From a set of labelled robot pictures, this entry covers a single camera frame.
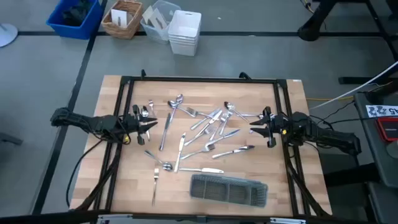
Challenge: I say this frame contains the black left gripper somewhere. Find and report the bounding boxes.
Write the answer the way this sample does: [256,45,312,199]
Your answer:
[123,105,159,146]

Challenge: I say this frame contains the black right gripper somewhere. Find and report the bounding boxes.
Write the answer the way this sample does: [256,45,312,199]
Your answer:
[249,106,292,148]

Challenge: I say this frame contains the silver knife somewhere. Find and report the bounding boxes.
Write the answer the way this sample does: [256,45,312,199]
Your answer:
[174,132,187,174]
[205,129,241,147]
[159,112,172,152]
[195,110,223,138]
[190,108,221,131]
[178,167,225,174]
[211,144,256,160]

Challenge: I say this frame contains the grey mesh cutlery basket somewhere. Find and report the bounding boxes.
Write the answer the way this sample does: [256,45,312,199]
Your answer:
[189,173,269,208]

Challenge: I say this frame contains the clear plastic bin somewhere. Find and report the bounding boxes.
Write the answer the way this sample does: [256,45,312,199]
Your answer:
[139,0,182,45]

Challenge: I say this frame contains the wicker basket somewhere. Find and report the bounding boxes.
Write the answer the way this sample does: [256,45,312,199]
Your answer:
[101,0,144,40]

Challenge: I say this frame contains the black metal bar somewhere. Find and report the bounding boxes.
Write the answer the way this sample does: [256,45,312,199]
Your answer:
[338,76,398,85]

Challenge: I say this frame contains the stacked white plastic bins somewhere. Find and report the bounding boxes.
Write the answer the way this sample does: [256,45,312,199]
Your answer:
[167,9,202,57]

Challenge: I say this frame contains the black table foot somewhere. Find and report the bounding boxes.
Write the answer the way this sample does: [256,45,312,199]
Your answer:
[323,154,382,188]

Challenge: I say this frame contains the beige cardboard card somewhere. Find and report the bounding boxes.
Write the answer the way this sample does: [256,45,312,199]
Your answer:
[142,5,169,30]

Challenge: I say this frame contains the black stand base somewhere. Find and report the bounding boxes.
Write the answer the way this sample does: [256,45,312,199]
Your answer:
[297,0,336,42]

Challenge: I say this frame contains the white label card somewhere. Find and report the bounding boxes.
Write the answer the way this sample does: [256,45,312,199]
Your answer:
[110,8,129,29]

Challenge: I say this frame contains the dark grey side table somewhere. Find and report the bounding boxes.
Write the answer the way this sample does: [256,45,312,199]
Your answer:
[353,81,398,189]

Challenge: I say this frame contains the blue plastic bin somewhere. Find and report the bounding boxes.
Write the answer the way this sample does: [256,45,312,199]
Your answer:
[45,0,105,40]

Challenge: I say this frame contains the white printed label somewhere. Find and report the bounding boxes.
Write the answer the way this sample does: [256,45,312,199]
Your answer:
[366,105,398,119]

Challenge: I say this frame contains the red black device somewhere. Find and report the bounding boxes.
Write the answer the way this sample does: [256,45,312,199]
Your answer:
[374,117,398,143]

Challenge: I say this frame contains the black cloth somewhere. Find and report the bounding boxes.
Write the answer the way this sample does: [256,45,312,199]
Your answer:
[61,0,95,27]

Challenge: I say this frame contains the grey round disc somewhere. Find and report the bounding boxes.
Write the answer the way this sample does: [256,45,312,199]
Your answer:
[386,139,398,160]

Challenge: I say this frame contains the grey metal foot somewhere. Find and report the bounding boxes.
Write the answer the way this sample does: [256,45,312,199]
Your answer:
[0,131,24,146]

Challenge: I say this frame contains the white round floor base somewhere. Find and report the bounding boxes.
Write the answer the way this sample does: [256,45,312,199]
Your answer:
[0,23,19,49]

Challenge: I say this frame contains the yellow cable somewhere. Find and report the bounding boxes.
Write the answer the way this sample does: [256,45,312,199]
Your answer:
[306,96,355,103]

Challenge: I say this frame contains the black metal table frame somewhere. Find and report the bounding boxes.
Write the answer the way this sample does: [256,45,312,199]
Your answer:
[70,74,333,218]

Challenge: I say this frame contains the black floor cable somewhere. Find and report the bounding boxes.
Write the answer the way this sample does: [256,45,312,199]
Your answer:
[65,139,105,208]

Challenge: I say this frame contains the silver metal bracket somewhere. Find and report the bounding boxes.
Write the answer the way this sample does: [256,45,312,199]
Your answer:
[96,213,135,224]
[269,217,307,224]

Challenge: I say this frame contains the white cable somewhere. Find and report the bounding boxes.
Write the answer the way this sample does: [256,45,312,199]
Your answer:
[308,60,398,110]

